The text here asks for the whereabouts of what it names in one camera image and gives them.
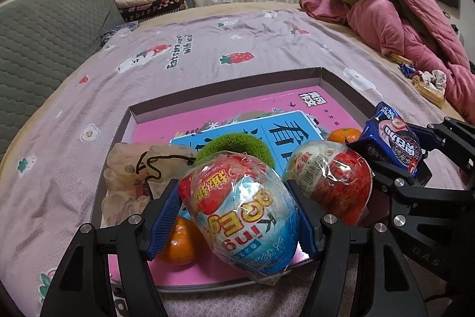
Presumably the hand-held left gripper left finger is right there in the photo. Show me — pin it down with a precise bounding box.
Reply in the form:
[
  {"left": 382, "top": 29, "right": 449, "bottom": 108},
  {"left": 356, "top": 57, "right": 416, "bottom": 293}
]
[{"left": 39, "top": 179, "right": 183, "bottom": 317}]

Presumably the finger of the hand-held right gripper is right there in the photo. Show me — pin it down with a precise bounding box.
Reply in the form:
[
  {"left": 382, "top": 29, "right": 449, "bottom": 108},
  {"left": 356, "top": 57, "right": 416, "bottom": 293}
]
[
  {"left": 406, "top": 116, "right": 475, "bottom": 173},
  {"left": 345, "top": 140, "right": 434, "bottom": 201}
]

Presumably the green fuzzy hair ring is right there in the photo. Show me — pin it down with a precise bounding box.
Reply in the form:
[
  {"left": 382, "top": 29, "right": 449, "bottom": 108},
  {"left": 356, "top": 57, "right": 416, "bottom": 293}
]
[{"left": 195, "top": 133, "right": 275, "bottom": 169}]

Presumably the pink quilt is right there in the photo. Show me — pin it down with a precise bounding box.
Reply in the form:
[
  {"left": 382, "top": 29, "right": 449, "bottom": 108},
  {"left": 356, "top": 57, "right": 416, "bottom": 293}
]
[{"left": 300, "top": 0, "right": 475, "bottom": 124}]

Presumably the red apple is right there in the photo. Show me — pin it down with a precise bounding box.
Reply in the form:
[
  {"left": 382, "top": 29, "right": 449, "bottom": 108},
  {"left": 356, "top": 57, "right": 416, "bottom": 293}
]
[{"left": 284, "top": 141, "right": 373, "bottom": 226}]

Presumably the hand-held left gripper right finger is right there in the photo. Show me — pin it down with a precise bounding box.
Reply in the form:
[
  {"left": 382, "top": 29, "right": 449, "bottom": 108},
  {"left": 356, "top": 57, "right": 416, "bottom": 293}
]
[{"left": 285, "top": 179, "right": 427, "bottom": 317}]

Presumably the white floral scrunchie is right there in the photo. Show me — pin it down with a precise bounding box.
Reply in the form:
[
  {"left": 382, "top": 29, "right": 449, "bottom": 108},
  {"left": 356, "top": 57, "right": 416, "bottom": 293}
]
[{"left": 417, "top": 69, "right": 448, "bottom": 95}]

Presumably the grey quilted headboard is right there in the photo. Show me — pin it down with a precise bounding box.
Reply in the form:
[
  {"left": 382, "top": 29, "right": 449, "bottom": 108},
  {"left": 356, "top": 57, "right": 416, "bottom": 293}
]
[{"left": 0, "top": 0, "right": 125, "bottom": 162}]

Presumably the dark patterned folded blanket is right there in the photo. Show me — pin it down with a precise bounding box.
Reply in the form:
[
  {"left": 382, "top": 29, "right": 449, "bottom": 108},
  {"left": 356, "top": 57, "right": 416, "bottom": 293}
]
[{"left": 121, "top": 0, "right": 194, "bottom": 22}]

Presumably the shallow grey cardboard box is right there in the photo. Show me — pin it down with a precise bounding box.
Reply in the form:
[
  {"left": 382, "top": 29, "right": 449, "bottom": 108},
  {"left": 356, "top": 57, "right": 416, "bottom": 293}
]
[{"left": 90, "top": 67, "right": 384, "bottom": 291}]

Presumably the strawberry print blanket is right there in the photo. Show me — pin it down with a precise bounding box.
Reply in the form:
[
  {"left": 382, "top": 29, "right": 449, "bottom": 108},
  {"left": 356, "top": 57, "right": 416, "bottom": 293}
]
[{"left": 0, "top": 7, "right": 468, "bottom": 317}]

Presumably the pink book with blue label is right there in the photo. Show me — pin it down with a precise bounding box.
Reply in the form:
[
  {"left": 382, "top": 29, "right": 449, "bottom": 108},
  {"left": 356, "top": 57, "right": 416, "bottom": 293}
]
[{"left": 107, "top": 86, "right": 366, "bottom": 287}]

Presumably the blue cookie packet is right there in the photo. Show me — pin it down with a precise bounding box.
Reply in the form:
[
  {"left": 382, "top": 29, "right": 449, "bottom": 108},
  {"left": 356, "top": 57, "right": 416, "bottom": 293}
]
[{"left": 349, "top": 102, "right": 424, "bottom": 178}]

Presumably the beige drawstring pouch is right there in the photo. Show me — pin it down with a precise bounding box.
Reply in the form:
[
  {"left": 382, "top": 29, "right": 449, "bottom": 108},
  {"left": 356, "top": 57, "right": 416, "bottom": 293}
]
[{"left": 101, "top": 142, "right": 199, "bottom": 225}]

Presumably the yellow biscuit packet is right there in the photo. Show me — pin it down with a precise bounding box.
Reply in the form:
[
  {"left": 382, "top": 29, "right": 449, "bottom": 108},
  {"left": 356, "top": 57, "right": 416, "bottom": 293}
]
[{"left": 412, "top": 75, "right": 445, "bottom": 106}]

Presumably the orange mandarin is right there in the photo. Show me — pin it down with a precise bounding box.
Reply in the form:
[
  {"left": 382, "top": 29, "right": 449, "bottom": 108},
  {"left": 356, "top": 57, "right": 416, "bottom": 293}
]
[
  {"left": 155, "top": 215, "right": 203, "bottom": 266},
  {"left": 327, "top": 127, "right": 362, "bottom": 146}
]

